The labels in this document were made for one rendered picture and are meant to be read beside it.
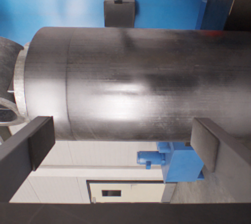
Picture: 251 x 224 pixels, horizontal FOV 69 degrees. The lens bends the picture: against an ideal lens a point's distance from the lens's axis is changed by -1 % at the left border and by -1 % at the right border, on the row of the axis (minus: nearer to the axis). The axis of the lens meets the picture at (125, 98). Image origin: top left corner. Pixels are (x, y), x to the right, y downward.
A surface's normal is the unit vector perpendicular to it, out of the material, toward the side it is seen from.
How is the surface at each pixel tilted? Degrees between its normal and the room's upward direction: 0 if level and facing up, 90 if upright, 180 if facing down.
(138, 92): 90
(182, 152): 90
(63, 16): 90
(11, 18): 90
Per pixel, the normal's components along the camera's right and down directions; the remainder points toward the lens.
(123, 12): 0.01, 0.59
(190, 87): 0.02, 0.08
